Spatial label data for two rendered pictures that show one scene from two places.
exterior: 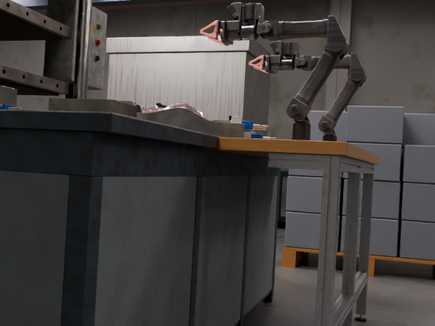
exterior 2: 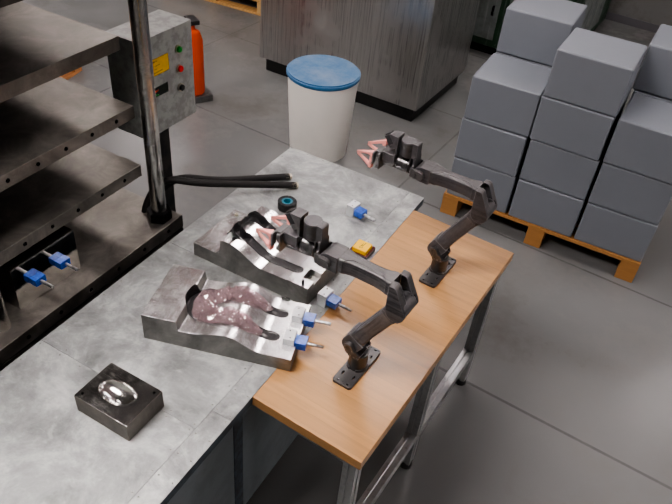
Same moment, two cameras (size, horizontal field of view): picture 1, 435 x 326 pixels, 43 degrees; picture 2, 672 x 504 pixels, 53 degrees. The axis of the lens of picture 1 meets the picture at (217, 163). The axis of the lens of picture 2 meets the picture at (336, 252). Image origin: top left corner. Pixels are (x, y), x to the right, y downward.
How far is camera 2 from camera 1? 189 cm
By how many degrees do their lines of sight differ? 41
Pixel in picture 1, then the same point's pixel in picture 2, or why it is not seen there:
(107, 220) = not seen: outside the picture
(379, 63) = not seen: outside the picture
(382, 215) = (567, 191)
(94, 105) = (112, 422)
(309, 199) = (483, 151)
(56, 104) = (81, 402)
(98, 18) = (177, 37)
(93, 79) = (179, 113)
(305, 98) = (361, 340)
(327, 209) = (346, 484)
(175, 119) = (220, 344)
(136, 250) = not seen: outside the picture
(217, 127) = (262, 357)
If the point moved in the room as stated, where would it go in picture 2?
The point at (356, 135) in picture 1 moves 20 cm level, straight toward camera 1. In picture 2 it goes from (559, 91) to (551, 106)
